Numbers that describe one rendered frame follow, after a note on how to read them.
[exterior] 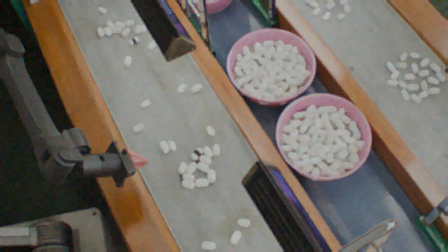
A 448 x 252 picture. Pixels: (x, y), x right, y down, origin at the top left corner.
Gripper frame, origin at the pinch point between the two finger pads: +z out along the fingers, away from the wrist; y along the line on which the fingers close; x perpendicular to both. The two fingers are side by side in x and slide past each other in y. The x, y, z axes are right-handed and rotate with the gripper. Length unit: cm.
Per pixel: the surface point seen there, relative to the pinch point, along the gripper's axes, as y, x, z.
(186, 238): -19.3, 8.3, 7.9
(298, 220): -39, -32, -2
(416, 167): -34, -34, 54
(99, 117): 24.5, 10.3, 0.8
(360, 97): -8, -34, 54
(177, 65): 31.1, -6.3, 23.9
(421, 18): 7, -58, 81
